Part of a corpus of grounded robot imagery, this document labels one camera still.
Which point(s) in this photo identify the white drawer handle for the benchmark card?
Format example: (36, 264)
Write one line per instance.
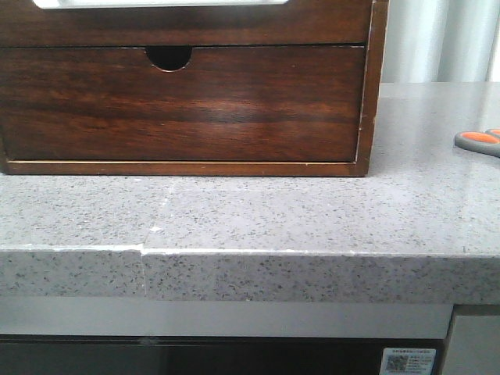
(116, 4)

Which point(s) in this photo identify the wooden drawer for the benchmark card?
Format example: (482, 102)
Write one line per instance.
(23, 24)
(267, 103)

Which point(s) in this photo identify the dark wooden drawer cabinet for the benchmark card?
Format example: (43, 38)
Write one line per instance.
(176, 57)

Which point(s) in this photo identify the grey orange scissors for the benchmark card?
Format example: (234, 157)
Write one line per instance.
(486, 143)

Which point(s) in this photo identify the white QR code sticker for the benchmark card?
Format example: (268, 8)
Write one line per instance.
(411, 361)

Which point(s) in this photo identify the dark under-counter appliance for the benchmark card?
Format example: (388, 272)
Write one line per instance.
(52, 354)

